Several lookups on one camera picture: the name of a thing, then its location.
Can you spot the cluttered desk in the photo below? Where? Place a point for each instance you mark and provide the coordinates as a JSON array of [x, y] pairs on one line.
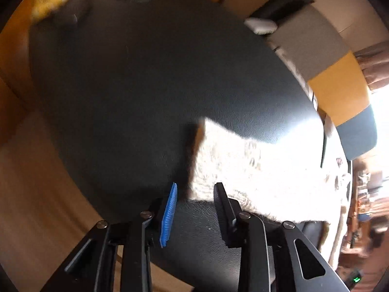
[[363, 200]]

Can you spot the white knitted sweater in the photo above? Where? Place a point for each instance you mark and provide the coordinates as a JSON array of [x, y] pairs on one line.
[[273, 182]]

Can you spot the grey yellow blue sofa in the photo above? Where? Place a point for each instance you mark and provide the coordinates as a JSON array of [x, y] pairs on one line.
[[334, 91]]

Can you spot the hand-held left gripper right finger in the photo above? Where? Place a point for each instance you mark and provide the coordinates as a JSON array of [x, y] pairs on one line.
[[225, 216]]

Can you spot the black leather seat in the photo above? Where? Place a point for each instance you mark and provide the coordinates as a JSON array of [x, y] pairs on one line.
[[136, 82]]

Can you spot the black cloth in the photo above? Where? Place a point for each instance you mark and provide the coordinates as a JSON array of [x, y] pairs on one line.
[[288, 1]]

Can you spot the white soft item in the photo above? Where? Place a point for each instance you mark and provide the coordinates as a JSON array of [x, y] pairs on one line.
[[261, 26]]

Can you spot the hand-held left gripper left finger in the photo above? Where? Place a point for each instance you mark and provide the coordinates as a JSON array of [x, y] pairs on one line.
[[168, 216]]

